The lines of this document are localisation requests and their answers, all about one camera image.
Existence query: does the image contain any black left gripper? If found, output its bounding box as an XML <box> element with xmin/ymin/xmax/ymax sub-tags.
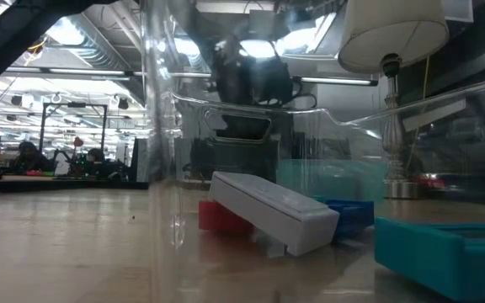
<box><xmin>211</xmin><ymin>36</ymin><xmax>296</xmax><ymax>142</ymax></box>

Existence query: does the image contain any clear plastic bin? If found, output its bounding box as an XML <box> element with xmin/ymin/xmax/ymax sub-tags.
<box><xmin>141</xmin><ymin>0</ymin><xmax>485</xmax><ymax>303</ymax></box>

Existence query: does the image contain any white rectangular box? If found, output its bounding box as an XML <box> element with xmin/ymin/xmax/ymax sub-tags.
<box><xmin>207</xmin><ymin>170</ymin><xmax>341</xmax><ymax>258</ymax></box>

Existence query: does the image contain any red plastic box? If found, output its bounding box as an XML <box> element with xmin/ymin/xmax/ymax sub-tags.
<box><xmin>198</xmin><ymin>199</ymin><xmax>255</xmax><ymax>236</ymax></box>

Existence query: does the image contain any blue plastic box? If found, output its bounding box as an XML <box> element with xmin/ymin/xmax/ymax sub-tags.
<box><xmin>325</xmin><ymin>199</ymin><xmax>376</xmax><ymax>242</ymax></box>

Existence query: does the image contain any teal plastic tray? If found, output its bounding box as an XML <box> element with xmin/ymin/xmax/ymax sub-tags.
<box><xmin>373</xmin><ymin>215</ymin><xmax>485</xmax><ymax>302</ymax></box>

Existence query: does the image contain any black partition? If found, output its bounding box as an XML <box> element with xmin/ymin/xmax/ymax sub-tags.
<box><xmin>183</xmin><ymin>138</ymin><xmax>280</xmax><ymax>182</ymax></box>

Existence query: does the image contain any long ceiling light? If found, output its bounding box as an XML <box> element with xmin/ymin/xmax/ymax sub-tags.
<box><xmin>5</xmin><ymin>66</ymin><xmax>133</xmax><ymax>81</ymax></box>
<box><xmin>299</xmin><ymin>75</ymin><xmax>379</xmax><ymax>87</ymax></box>

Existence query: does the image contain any grey curtain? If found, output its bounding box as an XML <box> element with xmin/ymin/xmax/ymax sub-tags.
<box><xmin>131</xmin><ymin>137</ymin><xmax>150</xmax><ymax>183</ymax></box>

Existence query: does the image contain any person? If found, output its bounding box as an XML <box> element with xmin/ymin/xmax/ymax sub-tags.
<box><xmin>8</xmin><ymin>141</ymin><xmax>52</xmax><ymax>173</ymax></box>
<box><xmin>81</xmin><ymin>146</ymin><xmax>105</xmax><ymax>173</ymax></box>

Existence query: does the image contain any table lamp white shade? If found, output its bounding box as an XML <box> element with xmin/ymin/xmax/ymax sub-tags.
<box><xmin>337</xmin><ymin>0</ymin><xmax>450</xmax><ymax>200</ymax></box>

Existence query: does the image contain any black frame stand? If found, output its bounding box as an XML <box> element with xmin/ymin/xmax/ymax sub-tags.
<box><xmin>38</xmin><ymin>102</ymin><xmax>109</xmax><ymax>157</ymax></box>

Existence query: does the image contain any orange hanging cable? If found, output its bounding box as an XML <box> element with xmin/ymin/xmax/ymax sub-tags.
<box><xmin>405</xmin><ymin>54</ymin><xmax>432</xmax><ymax>172</ymax></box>

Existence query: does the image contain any black cable reel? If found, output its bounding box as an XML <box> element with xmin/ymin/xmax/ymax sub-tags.
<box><xmin>25</xmin><ymin>37</ymin><xmax>49</xmax><ymax>56</ymax></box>

